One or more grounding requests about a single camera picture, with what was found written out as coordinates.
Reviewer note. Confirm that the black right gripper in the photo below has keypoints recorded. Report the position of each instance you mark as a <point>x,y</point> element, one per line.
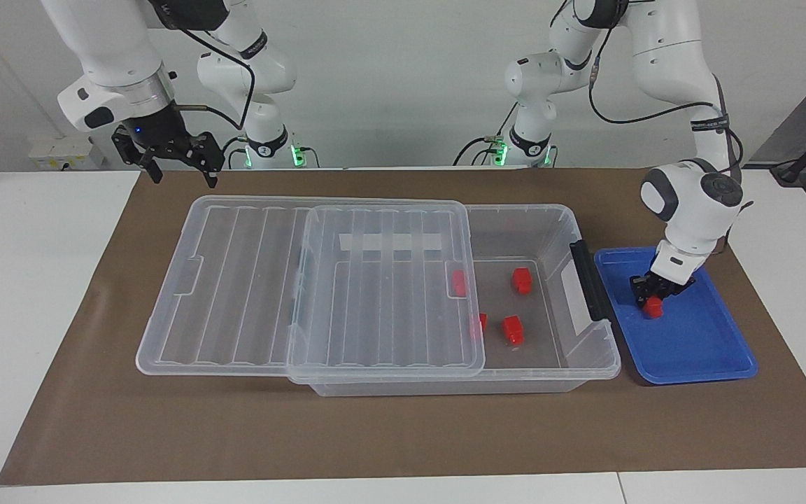
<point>165,133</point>

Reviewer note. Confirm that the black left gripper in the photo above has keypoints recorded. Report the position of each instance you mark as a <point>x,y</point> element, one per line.
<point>665,283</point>

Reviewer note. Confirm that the red block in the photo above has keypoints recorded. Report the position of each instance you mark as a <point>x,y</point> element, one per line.
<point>653,309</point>
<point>522,281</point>
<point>513,329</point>
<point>482,323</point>
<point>458,283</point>

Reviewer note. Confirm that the clear ribbed plastic lid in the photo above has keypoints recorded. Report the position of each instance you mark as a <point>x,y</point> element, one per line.
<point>235,280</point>

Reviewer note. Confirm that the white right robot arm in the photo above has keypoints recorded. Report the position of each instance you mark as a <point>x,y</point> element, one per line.
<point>102,42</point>

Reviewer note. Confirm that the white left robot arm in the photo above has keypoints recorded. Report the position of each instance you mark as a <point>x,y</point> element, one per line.
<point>690,196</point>

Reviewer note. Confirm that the blue plastic tray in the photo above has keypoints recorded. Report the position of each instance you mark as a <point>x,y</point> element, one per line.
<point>690,343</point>

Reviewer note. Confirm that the clear plastic storage box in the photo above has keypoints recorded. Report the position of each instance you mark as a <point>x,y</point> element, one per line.
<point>550,350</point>

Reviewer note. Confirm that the brown paper mat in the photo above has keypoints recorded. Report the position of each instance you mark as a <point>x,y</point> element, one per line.
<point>375,434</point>

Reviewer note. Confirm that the white wall socket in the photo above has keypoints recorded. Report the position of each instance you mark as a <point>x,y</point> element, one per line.
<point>60,154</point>

